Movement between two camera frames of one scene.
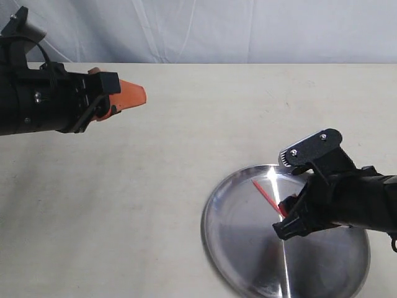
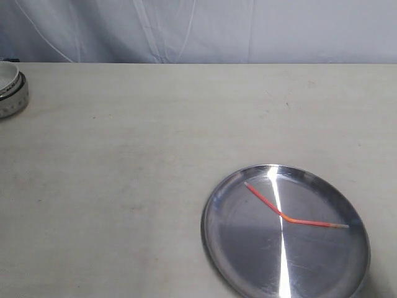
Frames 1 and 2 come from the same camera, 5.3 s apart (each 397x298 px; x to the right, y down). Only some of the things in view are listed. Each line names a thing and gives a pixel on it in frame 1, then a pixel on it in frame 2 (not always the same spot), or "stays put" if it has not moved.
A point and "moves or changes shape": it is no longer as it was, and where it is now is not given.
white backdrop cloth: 228,31 stays put
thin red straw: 268,197 moves or changes shape
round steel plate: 250,260 stays put
